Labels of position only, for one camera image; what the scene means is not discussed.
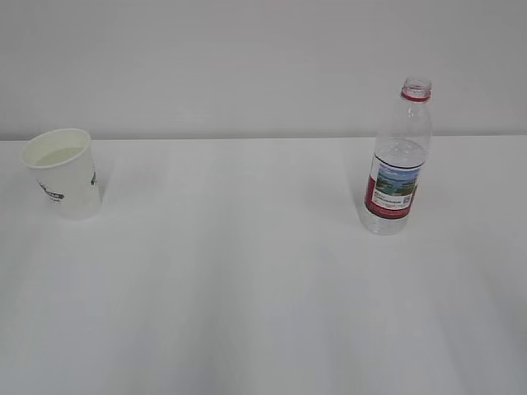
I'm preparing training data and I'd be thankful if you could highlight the clear Nongfu Spring water bottle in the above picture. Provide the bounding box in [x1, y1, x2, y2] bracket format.
[361, 77, 432, 235]

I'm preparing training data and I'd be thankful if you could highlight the white paper cup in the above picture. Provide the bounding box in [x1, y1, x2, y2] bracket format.
[20, 128, 101, 220]

